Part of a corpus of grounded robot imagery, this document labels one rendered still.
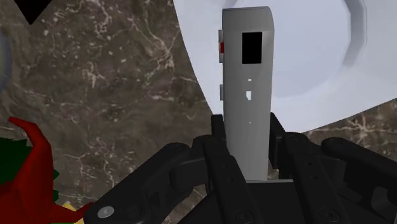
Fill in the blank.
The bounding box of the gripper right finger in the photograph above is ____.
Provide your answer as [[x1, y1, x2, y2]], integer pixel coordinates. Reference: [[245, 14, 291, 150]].
[[268, 112, 397, 224]]

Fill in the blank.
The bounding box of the red and green toy figure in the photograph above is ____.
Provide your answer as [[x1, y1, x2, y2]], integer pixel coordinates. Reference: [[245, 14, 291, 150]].
[[0, 116, 94, 224]]

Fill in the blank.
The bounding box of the white plate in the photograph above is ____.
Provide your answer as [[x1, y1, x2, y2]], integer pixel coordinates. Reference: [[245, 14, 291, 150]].
[[172, 0, 397, 133]]

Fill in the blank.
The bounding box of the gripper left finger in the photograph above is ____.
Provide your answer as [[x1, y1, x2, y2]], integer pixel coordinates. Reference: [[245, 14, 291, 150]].
[[83, 114, 265, 224]]

